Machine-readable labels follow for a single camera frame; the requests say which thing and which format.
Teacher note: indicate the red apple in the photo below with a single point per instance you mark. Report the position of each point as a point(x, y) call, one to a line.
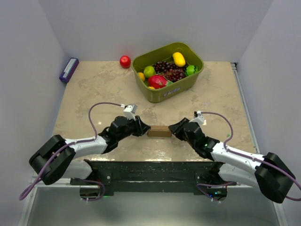
point(125, 61)

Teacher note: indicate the purple white rectangular box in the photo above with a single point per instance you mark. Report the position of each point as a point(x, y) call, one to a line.
point(69, 70)

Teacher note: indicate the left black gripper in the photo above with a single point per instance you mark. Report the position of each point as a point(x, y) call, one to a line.
point(140, 129)

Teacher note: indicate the brown cardboard paper box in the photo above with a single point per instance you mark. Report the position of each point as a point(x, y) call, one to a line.
point(159, 131)

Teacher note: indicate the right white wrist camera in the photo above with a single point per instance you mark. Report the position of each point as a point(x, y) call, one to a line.
point(198, 118)

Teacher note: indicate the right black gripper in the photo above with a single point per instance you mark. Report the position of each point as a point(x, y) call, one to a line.
point(177, 129)

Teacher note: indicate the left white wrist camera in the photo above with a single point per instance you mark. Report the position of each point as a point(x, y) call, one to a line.
point(129, 111)

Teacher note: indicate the olive green plastic bin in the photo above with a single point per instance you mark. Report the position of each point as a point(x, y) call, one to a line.
point(165, 53)

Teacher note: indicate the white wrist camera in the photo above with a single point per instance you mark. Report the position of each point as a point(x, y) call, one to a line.
point(129, 111)
point(198, 118)

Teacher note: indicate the red dragon fruit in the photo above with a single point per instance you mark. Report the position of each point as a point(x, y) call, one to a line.
point(158, 81)

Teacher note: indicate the small orange fruit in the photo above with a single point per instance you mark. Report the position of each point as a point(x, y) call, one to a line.
point(141, 75)

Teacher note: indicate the dark purple grape bunch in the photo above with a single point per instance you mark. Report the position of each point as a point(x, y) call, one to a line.
point(170, 71)

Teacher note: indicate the small green watermelon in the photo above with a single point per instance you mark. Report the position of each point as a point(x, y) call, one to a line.
point(190, 70)

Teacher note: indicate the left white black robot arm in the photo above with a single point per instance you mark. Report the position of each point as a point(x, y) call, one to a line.
point(51, 161)

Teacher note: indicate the yellow mango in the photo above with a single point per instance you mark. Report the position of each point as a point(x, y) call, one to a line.
point(179, 59)

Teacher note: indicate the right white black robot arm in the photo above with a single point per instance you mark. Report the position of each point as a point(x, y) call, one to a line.
point(267, 172)

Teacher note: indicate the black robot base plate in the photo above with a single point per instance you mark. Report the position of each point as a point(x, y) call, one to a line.
point(195, 177)

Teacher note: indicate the green lime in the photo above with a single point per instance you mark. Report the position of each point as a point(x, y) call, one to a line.
point(149, 71)

